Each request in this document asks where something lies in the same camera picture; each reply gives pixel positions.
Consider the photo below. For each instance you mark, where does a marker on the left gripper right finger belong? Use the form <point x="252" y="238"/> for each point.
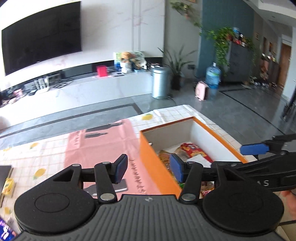
<point x="177" y="167"/>

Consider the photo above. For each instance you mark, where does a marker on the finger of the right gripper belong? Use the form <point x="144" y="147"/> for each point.
<point x="254" y="149"/>

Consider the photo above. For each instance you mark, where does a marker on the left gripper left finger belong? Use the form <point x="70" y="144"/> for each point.
<point x="119" y="168"/>

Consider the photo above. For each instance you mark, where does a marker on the yellow snack packet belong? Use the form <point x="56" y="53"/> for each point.
<point x="164" y="156"/>

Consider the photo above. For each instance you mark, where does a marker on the red striped snack bag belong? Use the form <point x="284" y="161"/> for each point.
<point x="193" y="150"/>

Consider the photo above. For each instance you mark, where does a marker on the white snack pouch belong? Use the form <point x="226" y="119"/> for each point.
<point x="201" y="160"/>

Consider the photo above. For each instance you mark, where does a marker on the pink restaurant table mat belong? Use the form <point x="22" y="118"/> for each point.
<point x="105" y="144"/>

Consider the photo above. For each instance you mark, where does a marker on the orange cardboard box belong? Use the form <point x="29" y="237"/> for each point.
<point x="191" y="140"/>

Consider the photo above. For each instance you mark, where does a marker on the pink small heater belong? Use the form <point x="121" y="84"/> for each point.
<point x="202" y="91"/>

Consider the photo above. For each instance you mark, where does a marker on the dark grey cabinet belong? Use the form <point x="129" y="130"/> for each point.
<point x="240" y="63"/>

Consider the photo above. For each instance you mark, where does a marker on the lemon pattern tablecloth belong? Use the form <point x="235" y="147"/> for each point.
<point x="35" y="162"/>

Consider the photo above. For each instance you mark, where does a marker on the blue water jug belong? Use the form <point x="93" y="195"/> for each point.
<point x="213" y="75"/>

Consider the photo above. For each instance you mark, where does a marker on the silver trash can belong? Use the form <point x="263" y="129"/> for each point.
<point x="160" y="82"/>

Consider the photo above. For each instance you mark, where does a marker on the white marble tv cabinet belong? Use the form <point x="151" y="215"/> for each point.
<point x="81" y="92"/>

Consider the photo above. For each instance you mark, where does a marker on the red box on cabinet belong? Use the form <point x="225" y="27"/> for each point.
<point x="102" y="71"/>

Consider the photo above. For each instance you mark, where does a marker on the floor potted plant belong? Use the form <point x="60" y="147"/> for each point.
<point x="176" y="61"/>

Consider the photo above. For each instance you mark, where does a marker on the teddy bear in bag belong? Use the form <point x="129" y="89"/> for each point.
<point x="126" y="62"/>

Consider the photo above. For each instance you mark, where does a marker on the yellow tissue pack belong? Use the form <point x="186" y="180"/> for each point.
<point x="8" y="188"/>

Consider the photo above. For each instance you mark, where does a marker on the black book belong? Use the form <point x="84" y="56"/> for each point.
<point x="5" y="172"/>

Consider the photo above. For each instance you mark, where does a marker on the white wifi router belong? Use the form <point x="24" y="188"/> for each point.
<point x="42" y="83"/>

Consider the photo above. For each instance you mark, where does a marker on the hanging green ivy plant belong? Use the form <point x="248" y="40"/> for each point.
<point x="215" y="35"/>

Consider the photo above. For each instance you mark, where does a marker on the smartphone on stand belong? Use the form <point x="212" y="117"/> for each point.
<point x="6" y="232"/>

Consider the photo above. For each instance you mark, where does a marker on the large black television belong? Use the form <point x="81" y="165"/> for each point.
<point x="47" y="34"/>

